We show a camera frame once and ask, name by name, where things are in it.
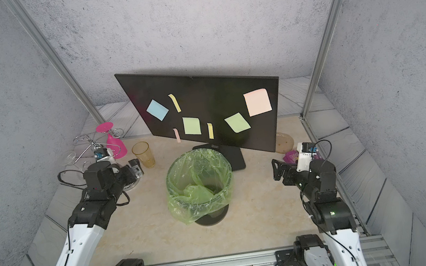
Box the small pink strip note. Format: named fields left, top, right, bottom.
left=173, top=128, right=181, bottom=143

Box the large pink sticky note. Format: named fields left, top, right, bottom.
left=243, top=88, right=272, bottom=117

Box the light blue sticky note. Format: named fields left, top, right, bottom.
left=146, top=99, right=169, bottom=122

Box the small yellow strip note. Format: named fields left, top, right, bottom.
left=207, top=123, right=215, bottom=140

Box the green square sticky note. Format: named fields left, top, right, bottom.
left=182, top=117, right=202, bottom=135

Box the yellow strip sticky note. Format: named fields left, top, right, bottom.
left=168, top=94, right=181, bottom=113

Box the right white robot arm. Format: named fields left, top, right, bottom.
left=272, top=159, right=368, bottom=266

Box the black monitor stand base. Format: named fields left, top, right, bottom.
left=193, top=144, right=246, bottom=172

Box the black flat monitor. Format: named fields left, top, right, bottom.
left=115, top=73, right=279, bottom=152

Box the purple snack packet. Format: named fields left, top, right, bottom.
left=281, top=146, right=322, bottom=166

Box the amber plastic cup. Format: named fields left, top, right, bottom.
left=132, top=141, right=156, bottom=168

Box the pink wine glass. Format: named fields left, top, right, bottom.
left=95, top=122, right=128, bottom=159

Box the clear wine glass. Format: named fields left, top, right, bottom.
left=60, top=150, right=95, bottom=184

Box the green plastic bin liner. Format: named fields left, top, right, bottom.
left=160, top=144, right=240, bottom=227

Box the black mesh trash bin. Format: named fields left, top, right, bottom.
left=162, top=144, right=240, bottom=232

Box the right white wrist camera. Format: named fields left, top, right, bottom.
left=297, top=142, right=321, bottom=172

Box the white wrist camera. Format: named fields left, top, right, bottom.
left=297, top=142, right=321, bottom=172
left=93, top=147, right=116, bottom=164

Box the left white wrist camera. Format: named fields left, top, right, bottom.
left=93, top=147, right=116, bottom=164

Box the chrome wire glass rack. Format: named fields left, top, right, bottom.
left=60, top=125, right=144, bottom=200

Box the left aluminium frame post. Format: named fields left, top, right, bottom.
left=3, top=0, right=106, bottom=124

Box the aluminium frame post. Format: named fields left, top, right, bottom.
left=3, top=0, right=106, bottom=124
left=301, top=0, right=344, bottom=121

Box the right aluminium frame post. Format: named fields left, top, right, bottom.
left=301, top=0, right=344, bottom=121

